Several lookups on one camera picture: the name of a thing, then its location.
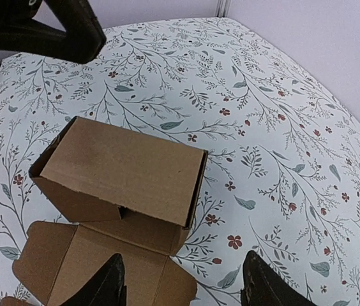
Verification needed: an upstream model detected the floral patterned table mat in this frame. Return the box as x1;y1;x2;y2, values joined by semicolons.
0;18;360;305

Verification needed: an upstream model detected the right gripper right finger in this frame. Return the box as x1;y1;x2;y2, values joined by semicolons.
240;251;314;306

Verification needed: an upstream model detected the brown cardboard box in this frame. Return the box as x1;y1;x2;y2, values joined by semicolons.
12;117;208;305

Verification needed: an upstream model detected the left aluminium frame post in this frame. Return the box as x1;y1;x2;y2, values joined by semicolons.
215;0;231;18

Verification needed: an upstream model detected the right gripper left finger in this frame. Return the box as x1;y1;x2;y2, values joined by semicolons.
61;253;126;306

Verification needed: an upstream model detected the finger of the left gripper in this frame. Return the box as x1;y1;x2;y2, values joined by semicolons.
0;1;107;62

